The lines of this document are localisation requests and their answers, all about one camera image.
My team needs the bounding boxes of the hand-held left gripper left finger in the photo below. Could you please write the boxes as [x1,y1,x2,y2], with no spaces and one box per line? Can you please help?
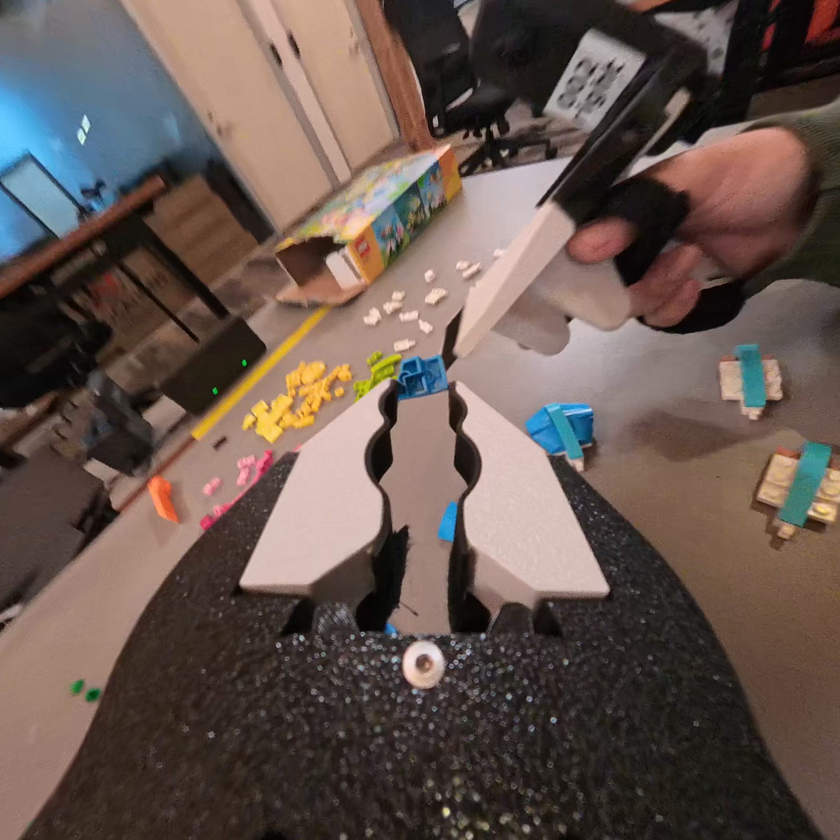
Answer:
[239,378,402,597]

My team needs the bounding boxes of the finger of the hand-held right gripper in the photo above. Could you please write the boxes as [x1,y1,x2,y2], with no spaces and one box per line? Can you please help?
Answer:
[441,200,580,370]

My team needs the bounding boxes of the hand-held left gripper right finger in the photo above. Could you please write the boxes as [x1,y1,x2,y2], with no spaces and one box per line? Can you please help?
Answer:
[449,380,611,602]

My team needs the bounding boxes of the blue toy brick piece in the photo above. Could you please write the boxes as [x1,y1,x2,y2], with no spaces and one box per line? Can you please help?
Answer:
[396,354,449,400]

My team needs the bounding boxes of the person's right forearm green sleeve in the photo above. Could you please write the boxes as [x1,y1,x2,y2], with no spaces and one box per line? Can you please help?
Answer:
[745,98,840,293]

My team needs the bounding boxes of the person's right hand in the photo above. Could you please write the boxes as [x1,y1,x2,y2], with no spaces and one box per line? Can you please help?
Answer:
[567,127,819,329]

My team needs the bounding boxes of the heap of pink toy bricks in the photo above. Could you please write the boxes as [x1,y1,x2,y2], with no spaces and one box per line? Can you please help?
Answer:
[199,449,277,532]

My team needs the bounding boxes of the blue and teal brick model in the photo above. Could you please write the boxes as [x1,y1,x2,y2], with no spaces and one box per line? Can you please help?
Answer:
[524,402,597,472]

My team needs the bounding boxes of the heap of white toy bricks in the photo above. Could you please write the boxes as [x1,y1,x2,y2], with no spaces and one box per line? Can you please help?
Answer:
[362,247,511,353]

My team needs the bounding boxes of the heap of yellow toy bricks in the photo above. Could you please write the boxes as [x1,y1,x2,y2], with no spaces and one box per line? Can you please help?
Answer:
[241,359,354,445]

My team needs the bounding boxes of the heap of lime green bricks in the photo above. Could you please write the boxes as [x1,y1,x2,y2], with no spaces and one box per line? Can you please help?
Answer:
[352,350,403,403]

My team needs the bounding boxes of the yellow tape strip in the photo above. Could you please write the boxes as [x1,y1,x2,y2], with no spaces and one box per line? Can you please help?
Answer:
[191,304,333,442]

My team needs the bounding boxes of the colourful cardboard toy box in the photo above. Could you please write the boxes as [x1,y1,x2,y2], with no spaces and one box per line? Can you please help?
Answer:
[273,143,464,307]

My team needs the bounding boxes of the black office chair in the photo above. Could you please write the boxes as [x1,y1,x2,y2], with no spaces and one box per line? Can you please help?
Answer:
[382,0,560,177]

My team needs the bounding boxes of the orange toy brick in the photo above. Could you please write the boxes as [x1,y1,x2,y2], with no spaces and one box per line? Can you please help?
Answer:
[147,475,181,525]

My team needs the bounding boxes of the black box with green lights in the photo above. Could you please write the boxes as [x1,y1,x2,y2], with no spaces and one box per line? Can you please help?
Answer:
[159,318,268,416]

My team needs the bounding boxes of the white and teal brick model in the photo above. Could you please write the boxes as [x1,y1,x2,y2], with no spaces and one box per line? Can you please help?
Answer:
[718,343,786,421]

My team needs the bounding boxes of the tan and teal brick model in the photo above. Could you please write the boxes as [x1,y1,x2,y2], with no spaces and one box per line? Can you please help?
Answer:
[754,441,840,541]

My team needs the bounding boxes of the cream cabinet doors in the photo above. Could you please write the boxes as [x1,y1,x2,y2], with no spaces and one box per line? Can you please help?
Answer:
[121,0,403,231]

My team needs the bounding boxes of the wooden top desk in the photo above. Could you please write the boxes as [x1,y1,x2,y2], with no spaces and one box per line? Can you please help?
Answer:
[0,174,231,342]

